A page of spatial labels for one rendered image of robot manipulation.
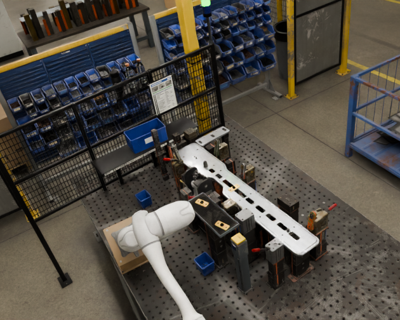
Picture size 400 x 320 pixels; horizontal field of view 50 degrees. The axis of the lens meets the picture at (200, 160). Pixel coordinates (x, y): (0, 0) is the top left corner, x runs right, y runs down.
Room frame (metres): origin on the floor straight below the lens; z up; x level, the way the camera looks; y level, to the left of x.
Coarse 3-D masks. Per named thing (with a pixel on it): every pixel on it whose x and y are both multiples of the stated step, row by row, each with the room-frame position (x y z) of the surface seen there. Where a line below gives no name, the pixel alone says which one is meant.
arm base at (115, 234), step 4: (112, 232) 2.04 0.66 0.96; (116, 232) 2.04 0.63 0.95; (112, 236) 2.02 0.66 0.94; (116, 236) 2.02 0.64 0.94; (116, 240) 2.00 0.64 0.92; (120, 248) 1.96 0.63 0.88; (124, 252) 1.95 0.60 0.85; (128, 252) 1.95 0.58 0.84; (136, 252) 1.94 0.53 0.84; (124, 256) 1.93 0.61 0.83; (136, 256) 1.92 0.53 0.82
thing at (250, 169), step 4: (248, 164) 2.37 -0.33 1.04; (248, 168) 2.33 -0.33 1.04; (252, 168) 2.33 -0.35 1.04; (244, 172) 2.30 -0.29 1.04; (248, 172) 2.31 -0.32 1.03; (252, 172) 2.32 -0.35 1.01; (248, 176) 2.31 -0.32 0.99; (252, 176) 2.33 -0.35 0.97; (244, 180) 2.31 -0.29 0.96; (248, 180) 2.30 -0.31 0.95; (252, 180) 2.32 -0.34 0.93; (248, 184) 2.31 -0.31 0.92; (252, 184) 2.32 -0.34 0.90; (252, 188) 2.32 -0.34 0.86; (256, 188) 2.35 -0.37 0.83
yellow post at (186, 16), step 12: (180, 0) 3.34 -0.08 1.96; (180, 12) 3.36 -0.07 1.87; (192, 12) 3.37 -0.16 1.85; (180, 24) 3.39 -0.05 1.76; (192, 24) 3.36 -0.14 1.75; (192, 36) 3.35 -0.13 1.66; (192, 48) 3.34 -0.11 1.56; (192, 60) 3.33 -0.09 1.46; (192, 72) 3.34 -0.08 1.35; (192, 84) 3.37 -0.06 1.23; (204, 96) 3.36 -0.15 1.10; (204, 120) 3.34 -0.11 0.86
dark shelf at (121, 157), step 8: (176, 120) 3.16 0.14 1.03; (184, 120) 3.14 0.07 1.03; (168, 128) 3.06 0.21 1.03; (176, 128) 3.03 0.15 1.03; (184, 128) 3.01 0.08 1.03; (192, 128) 2.99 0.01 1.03; (168, 136) 2.94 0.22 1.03; (112, 152) 2.86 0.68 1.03; (120, 152) 2.84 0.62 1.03; (128, 152) 2.82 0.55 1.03; (144, 152) 2.78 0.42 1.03; (96, 160) 2.80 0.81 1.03; (104, 160) 2.78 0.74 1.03; (112, 160) 2.75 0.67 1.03; (120, 160) 2.74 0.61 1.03; (128, 160) 2.71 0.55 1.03; (136, 160) 2.73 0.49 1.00; (96, 168) 2.69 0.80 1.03; (104, 168) 2.67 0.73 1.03; (112, 168) 2.65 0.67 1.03; (104, 176) 2.60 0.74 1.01
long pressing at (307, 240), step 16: (192, 144) 2.81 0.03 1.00; (192, 160) 2.60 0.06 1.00; (208, 160) 2.56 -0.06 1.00; (208, 176) 2.38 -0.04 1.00; (224, 176) 2.35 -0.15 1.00; (224, 192) 2.17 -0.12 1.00; (256, 192) 2.12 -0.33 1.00; (256, 208) 1.97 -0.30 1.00; (272, 208) 1.94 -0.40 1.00; (272, 224) 1.81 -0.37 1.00; (288, 224) 1.79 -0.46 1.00; (288, 240) 1.67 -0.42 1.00; (304, 240) 1.64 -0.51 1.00
